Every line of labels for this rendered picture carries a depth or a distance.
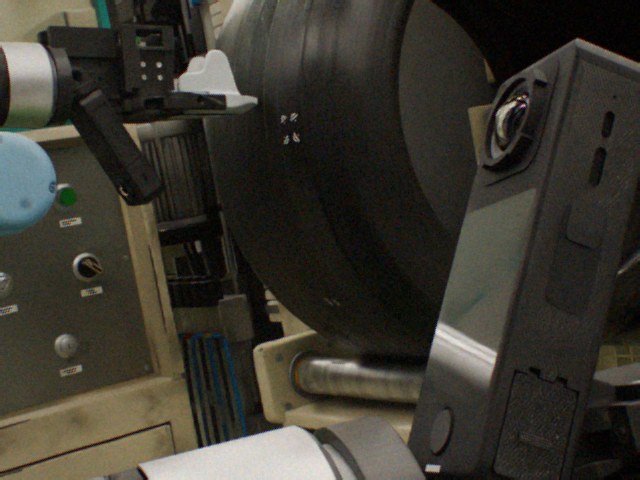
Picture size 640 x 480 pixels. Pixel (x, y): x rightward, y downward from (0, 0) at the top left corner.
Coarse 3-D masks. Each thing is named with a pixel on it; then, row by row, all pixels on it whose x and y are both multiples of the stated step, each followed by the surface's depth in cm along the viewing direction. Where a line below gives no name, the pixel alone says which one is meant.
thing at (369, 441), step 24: (600, 384) 29; (624, 384) 29; (600, 408) 28; (624, 408) 28; (336, 432) 28; (360, 432) 28; (384, 432) 28; (600, 432) 29; (624, 432) 28; (360, 456) 27; (384, 456) 27; (408, 456) 27; (600, 456) 29; (624, 456) 28
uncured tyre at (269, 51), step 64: (256, 0) 128; (320, 0) 117; (384, 0) 116; (448, 0) 154; (512, 0) 157; (576, 0) 152; (256, 64) 123; (320, 64) 115; (384, 64) 116; (512, 64) 159; (256, 128) 122; (320, 128) 115; (384, 128) 115; (256, 192) 125; (320, 192) 116; (384, 192) 115; (256, 256) 131; (320, 256) 121; (384, 256) 117; (448, 256) 119; (320, 320) 132; (384, 320) 122
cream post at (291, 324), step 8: (224, 0) 162; (224, 8) 163; (224, 16) 163; (280, 304) 165; (280, 312) 166; (288, 312) 164; (288, 320) 164; (296, 320) 162; (288, 328) 165; (296, 328) 163; (304, 328) 161; (288, 336) 165
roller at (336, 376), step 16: (304, 368) 148; (320, 368) 145; (336, 368) 142; (352, 368) 139; (368, 368) 136; (384, 368) 134; (400, 368) 131; (416, 368) 129; (304, 384) 148; (320, 384) 145; (336, 384) 141; (352, 384) 138; (368, 384) 136; (384, 384) 133; (400, 384) 130; (416, 384) 128; (384, 400) 136; (400, 400) 132; (416, 400) 129
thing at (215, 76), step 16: (208, 64) 117; (224, 64) 118; (192, 80) 116; (208, 80) 117; (224, 80) 118; (240, 96) 118; (192, 112) 116; (208, 112) 117; (224, 112) 118; (240, 112) 119
